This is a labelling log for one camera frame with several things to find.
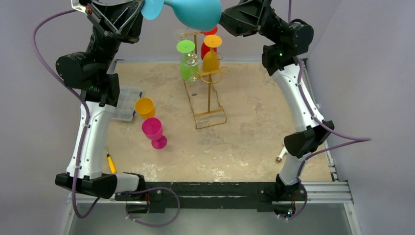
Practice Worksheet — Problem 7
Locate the clear plastic organizer box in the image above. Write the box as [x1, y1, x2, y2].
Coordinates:
[112, 85, 143, 122]

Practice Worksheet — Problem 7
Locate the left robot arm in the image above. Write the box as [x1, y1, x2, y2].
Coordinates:
[55, 0, 146, 200]

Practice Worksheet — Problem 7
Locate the pink wine glass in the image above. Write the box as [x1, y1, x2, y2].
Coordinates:
[141, 117, 167, 150]

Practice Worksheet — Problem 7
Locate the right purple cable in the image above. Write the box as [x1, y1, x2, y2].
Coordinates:
[287, 0, 372, 182]

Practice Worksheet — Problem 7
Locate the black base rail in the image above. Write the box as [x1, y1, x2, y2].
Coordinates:
[115, 182, 306, 214]

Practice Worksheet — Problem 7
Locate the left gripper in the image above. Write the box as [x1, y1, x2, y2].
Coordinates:
[85, 0, 147, 76]

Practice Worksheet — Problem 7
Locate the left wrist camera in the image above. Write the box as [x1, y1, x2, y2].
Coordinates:
[70, 0, 91, 12]

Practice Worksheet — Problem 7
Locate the blue wine glass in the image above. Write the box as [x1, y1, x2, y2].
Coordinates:
[141, 0, 222, 31]

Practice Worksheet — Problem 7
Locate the yellow handled screwdriver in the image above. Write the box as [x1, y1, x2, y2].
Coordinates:
[105, 146, 117, 174]

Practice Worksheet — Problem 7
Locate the white plastic pipe fitting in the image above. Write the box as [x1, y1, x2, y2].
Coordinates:
[276, 146, 288, 163]

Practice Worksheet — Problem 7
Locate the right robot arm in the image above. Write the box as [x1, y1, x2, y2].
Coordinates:
[220, 0, 334, 199]

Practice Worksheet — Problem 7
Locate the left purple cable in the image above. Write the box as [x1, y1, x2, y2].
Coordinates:
[31, 9, 101, 219]

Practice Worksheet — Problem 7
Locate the clear wine glass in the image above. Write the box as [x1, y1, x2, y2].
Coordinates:
[181, 53, 202, 67]
[173, 29, 188, 42]

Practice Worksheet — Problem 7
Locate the gold wire glass rack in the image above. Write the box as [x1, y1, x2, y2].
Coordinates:
[183, 29, 229, 130]

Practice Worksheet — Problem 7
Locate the green wine glass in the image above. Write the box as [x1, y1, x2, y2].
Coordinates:
[176, 40, 200, 81]

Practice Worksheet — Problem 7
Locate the purple cable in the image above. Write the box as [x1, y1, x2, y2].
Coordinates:
[31, 9, 101, 219]
[287, 0, 372, 182]

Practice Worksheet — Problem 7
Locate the red wine glass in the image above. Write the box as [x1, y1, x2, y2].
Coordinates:
[201, 26, 218, 60]

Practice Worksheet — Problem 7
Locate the orange wine glass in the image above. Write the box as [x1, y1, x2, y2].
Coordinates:
[135, 97, 155, 119]
[202, 35, 222, 72]

